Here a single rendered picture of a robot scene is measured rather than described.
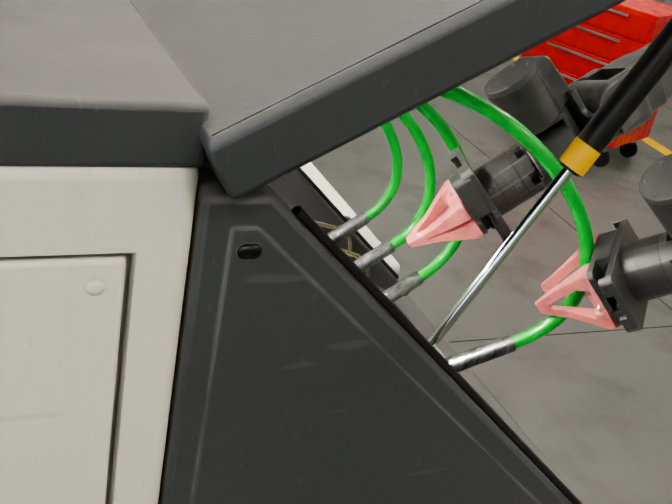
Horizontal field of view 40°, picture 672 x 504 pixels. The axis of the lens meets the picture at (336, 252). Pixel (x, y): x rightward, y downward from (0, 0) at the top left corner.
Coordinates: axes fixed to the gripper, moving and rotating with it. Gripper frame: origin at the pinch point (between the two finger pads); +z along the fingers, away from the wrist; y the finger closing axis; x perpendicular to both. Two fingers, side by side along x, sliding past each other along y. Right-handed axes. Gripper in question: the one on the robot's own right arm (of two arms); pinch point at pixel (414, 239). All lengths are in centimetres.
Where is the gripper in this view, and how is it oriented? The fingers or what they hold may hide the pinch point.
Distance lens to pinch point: 99.5
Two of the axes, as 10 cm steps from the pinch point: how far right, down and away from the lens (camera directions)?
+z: -8.3, 5.3, 1.8
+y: -5.5, -7.0, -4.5
